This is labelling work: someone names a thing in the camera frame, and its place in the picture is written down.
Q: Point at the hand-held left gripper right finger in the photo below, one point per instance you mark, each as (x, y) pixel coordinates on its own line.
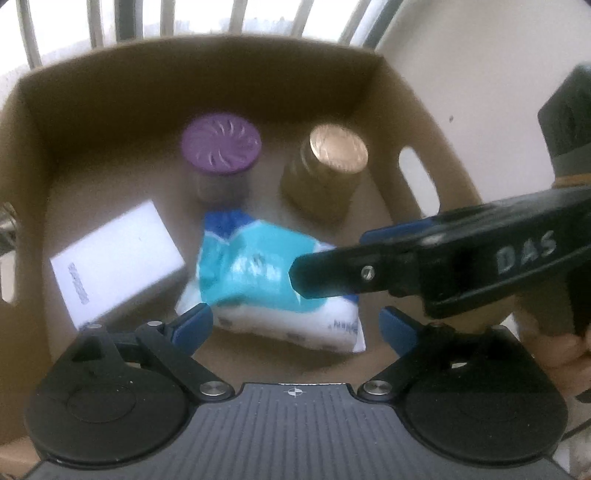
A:
(397, 330)

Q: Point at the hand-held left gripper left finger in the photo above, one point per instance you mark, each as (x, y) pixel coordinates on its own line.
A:
(194, 325)

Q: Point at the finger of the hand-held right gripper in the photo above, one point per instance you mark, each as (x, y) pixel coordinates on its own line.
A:
(392, 230)
(332, 272)

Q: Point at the blue and white wipes pack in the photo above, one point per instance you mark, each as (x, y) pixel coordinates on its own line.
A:
(244, 263)

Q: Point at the glass jar with gold lid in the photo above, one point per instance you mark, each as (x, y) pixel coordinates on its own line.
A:
(337, 147)

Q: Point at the white rectangular carton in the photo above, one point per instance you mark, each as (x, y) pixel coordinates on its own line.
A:
(115, 258)

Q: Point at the white canister with purple lid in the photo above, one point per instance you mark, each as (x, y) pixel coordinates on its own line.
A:
(221, 143)

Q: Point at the brown cardboard box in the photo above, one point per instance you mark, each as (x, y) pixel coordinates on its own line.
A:
(115, 115)

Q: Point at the person's right hand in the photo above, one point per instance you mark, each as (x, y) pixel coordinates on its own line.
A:
(563, 355)

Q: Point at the metal window railing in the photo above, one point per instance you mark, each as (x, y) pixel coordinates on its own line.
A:
(168, 14)

